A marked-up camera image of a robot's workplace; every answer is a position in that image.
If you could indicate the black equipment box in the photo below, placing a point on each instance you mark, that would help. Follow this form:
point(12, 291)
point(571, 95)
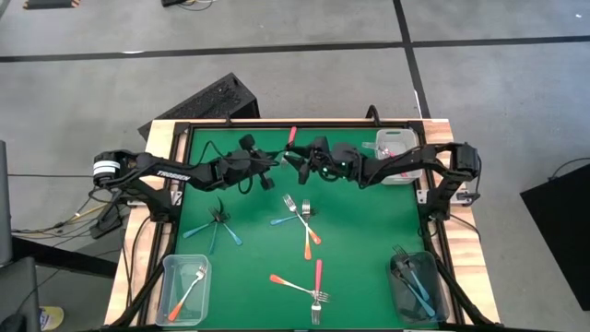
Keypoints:
point(562, 230)

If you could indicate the white plastic bin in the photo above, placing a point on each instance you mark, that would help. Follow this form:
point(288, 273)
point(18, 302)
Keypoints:
point(412, 138)

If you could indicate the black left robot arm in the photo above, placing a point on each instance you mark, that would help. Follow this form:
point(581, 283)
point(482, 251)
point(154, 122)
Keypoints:
point(161, 173)

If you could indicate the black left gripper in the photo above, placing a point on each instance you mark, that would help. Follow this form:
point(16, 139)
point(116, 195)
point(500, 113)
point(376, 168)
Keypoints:
point(253, 161)

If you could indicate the gray panel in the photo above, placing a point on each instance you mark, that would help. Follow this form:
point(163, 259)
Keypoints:
point(4, 207)

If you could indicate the green table mat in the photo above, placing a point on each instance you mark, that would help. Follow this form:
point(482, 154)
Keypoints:
point(258, 258)

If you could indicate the black bar with orange ends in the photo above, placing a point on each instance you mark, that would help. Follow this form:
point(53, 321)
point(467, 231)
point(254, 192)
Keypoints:
point(50, 3)

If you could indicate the yellow and blue object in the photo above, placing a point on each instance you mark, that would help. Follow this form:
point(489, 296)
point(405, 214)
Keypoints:
point(53, 318)

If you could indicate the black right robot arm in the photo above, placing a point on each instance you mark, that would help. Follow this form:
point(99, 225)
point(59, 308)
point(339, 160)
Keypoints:
point(415, 159)

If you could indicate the clear plastic bin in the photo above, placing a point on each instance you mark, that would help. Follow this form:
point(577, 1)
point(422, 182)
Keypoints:
point(184, 295)

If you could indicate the black floor strip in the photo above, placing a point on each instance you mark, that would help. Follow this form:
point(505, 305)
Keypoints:
point(64, 260)

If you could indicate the dark smoky plastic bin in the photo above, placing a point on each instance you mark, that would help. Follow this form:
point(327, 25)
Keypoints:
point(417, 276)

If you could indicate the black stand foot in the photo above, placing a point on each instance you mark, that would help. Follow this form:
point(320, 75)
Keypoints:
point(108, 223)

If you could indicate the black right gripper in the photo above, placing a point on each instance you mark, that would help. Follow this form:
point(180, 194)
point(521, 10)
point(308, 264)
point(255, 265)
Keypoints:
point(320, 161)

